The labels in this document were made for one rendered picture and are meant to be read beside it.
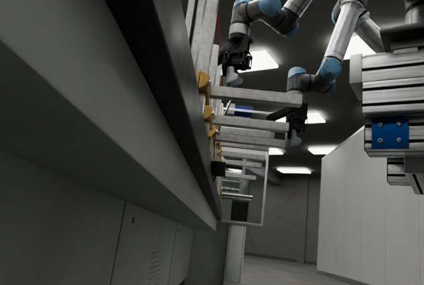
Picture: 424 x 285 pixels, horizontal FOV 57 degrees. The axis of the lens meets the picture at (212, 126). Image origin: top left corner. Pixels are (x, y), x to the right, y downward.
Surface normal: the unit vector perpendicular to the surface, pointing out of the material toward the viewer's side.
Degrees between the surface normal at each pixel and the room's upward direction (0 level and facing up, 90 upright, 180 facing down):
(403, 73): 90
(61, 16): 90
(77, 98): 90
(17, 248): 90
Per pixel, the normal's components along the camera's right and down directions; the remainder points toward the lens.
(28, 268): 0.99, 0.11
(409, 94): -0.50, -0.30
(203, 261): -0.04, -0.29
